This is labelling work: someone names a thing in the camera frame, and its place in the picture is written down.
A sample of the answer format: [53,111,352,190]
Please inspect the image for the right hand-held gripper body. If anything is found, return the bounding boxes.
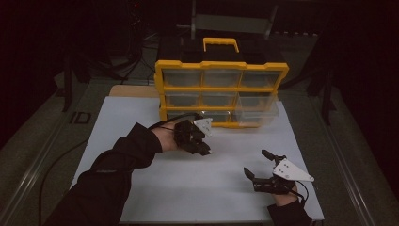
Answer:
[252,157,315,195]

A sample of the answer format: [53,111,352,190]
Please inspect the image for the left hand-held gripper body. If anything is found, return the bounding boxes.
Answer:
[173,117,214,149]

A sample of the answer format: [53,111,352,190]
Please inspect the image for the clear plastic drawer bin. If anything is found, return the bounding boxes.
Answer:
[234,91,280,127]

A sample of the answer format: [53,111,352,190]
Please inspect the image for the yellow black organizer cabinet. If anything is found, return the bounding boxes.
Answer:
[153,37,290,130]

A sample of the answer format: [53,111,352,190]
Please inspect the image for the person's right hand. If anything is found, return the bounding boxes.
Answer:
[273,184,299,207]

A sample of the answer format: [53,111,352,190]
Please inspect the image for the person's left hand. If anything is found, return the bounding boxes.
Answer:
[152,121,189,153]

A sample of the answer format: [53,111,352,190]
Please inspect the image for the white board sheet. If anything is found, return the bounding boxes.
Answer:
[70,95,326,224]

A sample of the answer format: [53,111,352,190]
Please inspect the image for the set of clear drawers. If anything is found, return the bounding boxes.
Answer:
[161,69,283,124]

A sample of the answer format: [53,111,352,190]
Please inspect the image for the wooden board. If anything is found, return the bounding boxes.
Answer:
[108,84,161,98]

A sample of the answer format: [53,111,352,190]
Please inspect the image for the black metal stand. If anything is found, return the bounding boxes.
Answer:
[280,56,339,127]

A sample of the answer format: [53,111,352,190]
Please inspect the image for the black tripod stand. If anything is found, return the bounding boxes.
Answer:
[60,37,149,113]

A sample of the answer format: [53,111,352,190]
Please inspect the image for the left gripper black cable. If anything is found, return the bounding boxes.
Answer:
[147,112,203,132]

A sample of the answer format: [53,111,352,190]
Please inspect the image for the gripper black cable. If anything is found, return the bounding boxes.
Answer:
[147,112,203,132]
[295,180,311,206]

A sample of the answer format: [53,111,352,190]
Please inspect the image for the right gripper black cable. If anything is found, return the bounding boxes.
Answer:
[295,180,311,206]

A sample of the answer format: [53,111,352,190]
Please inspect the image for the aluminium floor rail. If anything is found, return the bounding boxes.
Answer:
[0,116,78,226]
[309,93,379,226]

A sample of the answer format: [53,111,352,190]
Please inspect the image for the black floor bracket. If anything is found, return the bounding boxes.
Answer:
[69,111,93,125]

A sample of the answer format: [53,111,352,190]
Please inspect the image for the grey metal frame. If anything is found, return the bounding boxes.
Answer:
[189,0,279,40]

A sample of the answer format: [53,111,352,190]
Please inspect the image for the black floor cable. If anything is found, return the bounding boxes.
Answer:
[38,138,89,226]

